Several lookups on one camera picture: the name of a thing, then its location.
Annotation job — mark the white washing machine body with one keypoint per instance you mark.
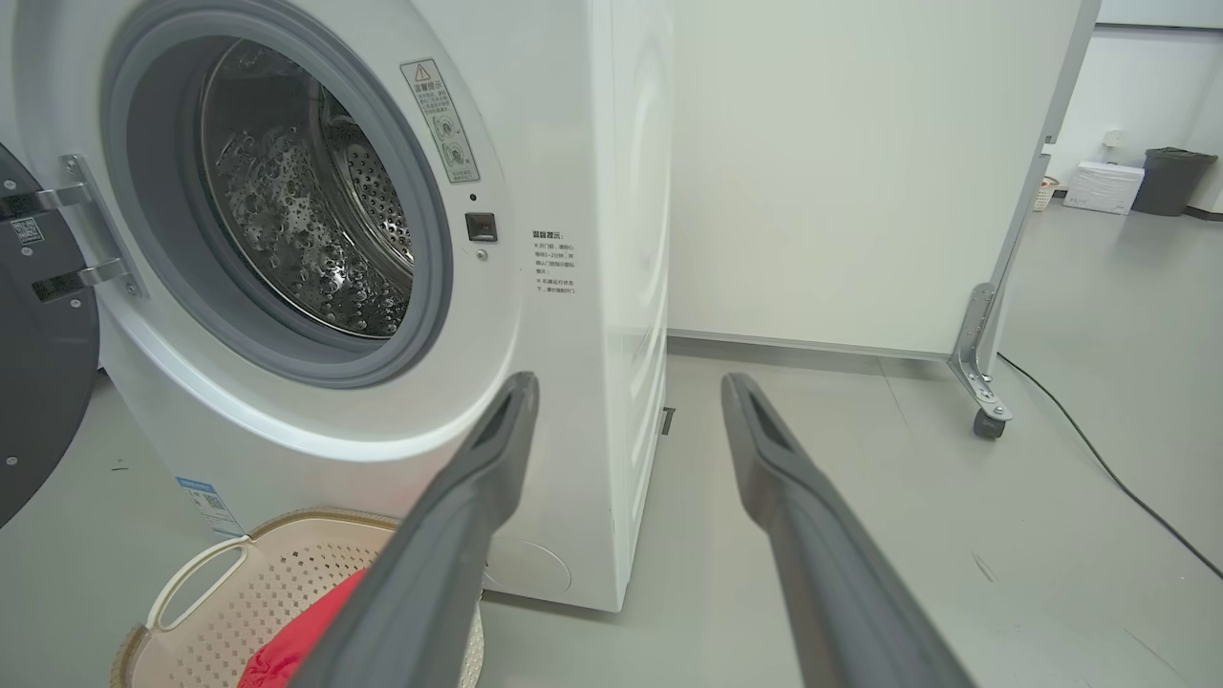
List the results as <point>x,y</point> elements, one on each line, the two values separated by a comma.
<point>564,401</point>

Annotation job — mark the stainless steel washing machine drum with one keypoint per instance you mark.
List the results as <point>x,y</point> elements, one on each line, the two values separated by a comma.
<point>287,210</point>

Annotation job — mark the white partition panel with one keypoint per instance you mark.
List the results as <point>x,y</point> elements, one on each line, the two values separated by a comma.
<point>841,172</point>

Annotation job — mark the black caster with metal bracket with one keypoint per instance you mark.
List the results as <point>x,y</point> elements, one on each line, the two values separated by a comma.
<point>979,373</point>

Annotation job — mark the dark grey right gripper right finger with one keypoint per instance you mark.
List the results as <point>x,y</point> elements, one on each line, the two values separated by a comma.
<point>841,592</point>

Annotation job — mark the metal door hinge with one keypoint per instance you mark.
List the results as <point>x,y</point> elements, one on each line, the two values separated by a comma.
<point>100,225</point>

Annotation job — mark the white storage box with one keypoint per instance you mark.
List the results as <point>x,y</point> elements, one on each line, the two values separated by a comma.
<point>1103,187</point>

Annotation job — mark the blue energy label sticker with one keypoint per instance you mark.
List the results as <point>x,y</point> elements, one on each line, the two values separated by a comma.
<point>210,506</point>

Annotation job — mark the warning sticker with triangle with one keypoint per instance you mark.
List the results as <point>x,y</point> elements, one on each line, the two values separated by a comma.
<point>441,122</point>

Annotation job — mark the black trash bin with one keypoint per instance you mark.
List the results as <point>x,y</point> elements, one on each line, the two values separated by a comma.
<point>1173,182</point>

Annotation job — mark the small white perforated basket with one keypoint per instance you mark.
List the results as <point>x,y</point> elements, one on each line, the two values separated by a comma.
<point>1046,194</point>

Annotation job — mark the cream plastic laundry basket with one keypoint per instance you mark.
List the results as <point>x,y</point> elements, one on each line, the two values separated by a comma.
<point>239,612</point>

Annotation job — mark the red jersey garment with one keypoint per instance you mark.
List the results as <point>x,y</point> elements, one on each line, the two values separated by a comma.
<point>301,640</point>

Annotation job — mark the round glass washing machine door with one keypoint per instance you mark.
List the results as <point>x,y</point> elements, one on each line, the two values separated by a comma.
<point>43,382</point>

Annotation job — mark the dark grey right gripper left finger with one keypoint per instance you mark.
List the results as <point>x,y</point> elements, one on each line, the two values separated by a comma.
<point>420,573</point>

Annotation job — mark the grey printed text label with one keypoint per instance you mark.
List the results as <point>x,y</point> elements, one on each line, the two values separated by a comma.
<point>554,263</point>

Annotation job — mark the black door lock slot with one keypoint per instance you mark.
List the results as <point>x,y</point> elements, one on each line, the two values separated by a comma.
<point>481,226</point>

